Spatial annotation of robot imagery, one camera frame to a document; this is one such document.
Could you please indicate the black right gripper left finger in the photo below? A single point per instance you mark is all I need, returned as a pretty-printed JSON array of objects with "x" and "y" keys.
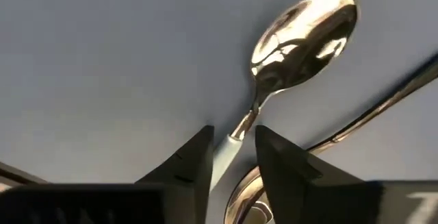
[{"x": 188, "y": 183}]

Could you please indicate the black metal spoon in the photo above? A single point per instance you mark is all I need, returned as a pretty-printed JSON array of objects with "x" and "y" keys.
[{"x": 246, "y": 200}]

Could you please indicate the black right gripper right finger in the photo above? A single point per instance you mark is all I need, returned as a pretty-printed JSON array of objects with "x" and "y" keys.
[{"x": 294, "y": 189}]

